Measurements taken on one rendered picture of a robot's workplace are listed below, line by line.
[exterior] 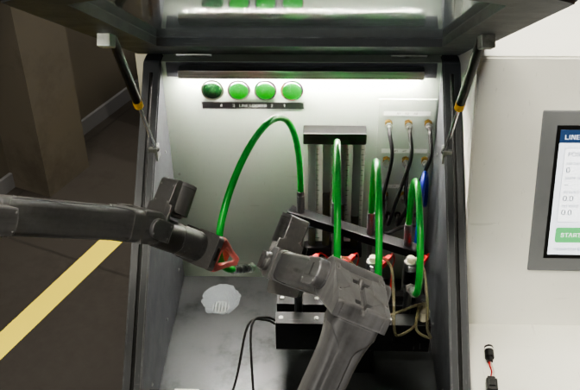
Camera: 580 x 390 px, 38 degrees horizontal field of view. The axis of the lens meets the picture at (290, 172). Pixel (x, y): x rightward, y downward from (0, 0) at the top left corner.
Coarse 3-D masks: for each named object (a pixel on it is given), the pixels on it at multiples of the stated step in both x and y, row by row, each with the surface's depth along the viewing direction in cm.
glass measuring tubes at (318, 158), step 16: (304, 128) 191; (320, 128) 191; (336, 128) 191; (352, 128) 191; (304, 144) 194; (320, 144) 194; (352, 144) 190; (304, 160) 196; (320, 160) 196; (352, 160) 196; (304, 176) 199; (320, 176) 198; (352, 176) 196; (320, 192) 201; (352, 192) 199; (320, 208) 204; (352, 208) 201; (304, 240) 209; (320, 240) 209; (352, 240) 206; (320, 256) 208
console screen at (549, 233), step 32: (544, 128) 165; (576, 128) 165; (544, 160) 168; (576, 160) 167; (544, 192) 170; (576, 192) 170; (544, 224) 172; (576, 224) 172; (544, 256) 175; (576, 256) 174
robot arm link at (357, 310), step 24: (336, 264) 110; (336, 288) 106; (360, 288) 109; (384, 288) 111; (336, 312) 103; (360, 312) 104; (384, 312) 106; (336, 336) 104; (360, 336) 104; (312, 360) 108; (336, 360) 104; (312, 384) 105; (336, 384) 105
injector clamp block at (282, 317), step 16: (288, 304) 187; (304, 304) 187; (320, 304) 187; (400, 304) 186; (288, 320) 183; (304, 320) 182; (320, 320) 182; (400, 320) 182; (288, 336) 184; (304, 336) 184; (384, 336) 183; (416, 336) 182; (368, 352) 186; (368, 368) 189
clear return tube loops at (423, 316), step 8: (344, 256) 177; (392, 272) 175; (424, 272) 175; (392, 280) 174; (392, 288) 173; (392, 296) 172; (416, 304) 180; (424, 304) 180; (416, 312) 179; (424, 312) 180; (416, 320) 178; (424, 320) 181; (416, 328) 177; (400, 336) 175; (424, 336) 176
